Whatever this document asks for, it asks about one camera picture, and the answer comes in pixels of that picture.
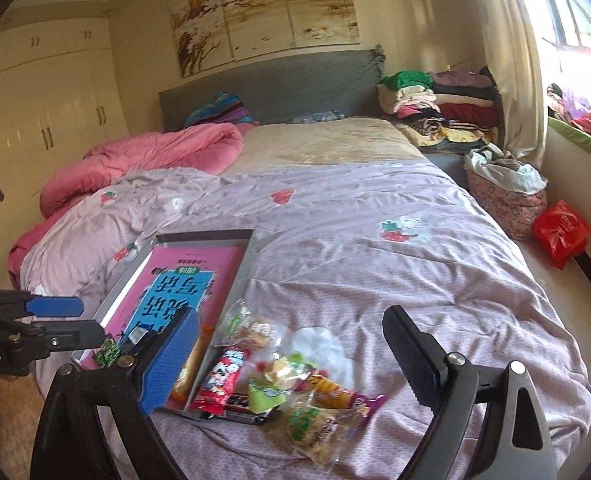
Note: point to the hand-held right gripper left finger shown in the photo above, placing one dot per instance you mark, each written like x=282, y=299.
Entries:
x=170, y=360

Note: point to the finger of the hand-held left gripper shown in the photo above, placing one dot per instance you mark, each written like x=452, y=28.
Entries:
x=55, y=306
x=70, y=337

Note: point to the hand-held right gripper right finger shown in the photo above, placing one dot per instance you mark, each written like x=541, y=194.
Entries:
x=410, y=355

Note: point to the orange snack packet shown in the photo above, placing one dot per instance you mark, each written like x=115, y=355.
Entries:
x=191, y=375

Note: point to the dark green snack packet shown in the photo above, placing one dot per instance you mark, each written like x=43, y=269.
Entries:
x=108, y=355

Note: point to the small silver packet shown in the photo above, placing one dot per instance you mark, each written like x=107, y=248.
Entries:
x=135, y=336

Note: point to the small clear pastry packet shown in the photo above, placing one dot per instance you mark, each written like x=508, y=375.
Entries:
x=248, y=330

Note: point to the chocolate bar brown wrapper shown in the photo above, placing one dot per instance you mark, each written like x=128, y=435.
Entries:
x=240, y=407

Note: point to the yellow red snack packet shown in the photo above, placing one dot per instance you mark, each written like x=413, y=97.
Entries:
x=330, y=390

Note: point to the shallow grey box pink print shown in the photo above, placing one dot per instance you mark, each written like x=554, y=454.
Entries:
x=185, y=270

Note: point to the clear yellow cake packet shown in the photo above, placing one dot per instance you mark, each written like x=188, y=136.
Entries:
x=288, y=367

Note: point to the clear rice cracker packet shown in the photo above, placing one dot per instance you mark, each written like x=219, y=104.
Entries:
x=310, y=427

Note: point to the tan fluffy rug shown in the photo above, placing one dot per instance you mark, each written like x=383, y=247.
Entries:
x=15, y=410

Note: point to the floral fabric bag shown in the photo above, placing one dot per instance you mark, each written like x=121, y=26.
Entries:
x=505, y=212

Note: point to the pink quilt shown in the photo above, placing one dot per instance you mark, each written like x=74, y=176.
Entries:
x=150, y=155

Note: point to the red plastic bag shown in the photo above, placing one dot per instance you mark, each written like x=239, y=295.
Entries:
x=560, y=232

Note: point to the cream wardrobe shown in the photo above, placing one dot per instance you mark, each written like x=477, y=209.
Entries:
x=40, y=100

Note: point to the white crumpled cloth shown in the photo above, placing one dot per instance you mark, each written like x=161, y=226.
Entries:
x=505, y=170

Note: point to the beige bed sheet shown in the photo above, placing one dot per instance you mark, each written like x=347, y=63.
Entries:
x=325, y=142

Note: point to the stack of folded clothes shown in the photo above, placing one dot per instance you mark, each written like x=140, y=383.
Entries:
x=440, y=105

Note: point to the colourful striped pillow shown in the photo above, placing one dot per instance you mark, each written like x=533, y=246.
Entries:
x=220, y=110

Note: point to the blue grey patterned cloth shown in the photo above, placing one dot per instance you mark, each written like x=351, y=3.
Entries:
x=315, y=117

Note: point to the green-edged window seat cushion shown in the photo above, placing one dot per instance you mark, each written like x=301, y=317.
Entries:
x=580, y=127

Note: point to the beige curtain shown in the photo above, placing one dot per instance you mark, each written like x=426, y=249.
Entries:
x=515, y=85

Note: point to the grey headboard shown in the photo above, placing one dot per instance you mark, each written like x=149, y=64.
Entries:
x=300, y=85

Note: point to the window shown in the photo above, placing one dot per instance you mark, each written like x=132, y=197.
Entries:
x=575, y=10

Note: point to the wall painting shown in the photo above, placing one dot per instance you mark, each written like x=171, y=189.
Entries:
x=265, y=20

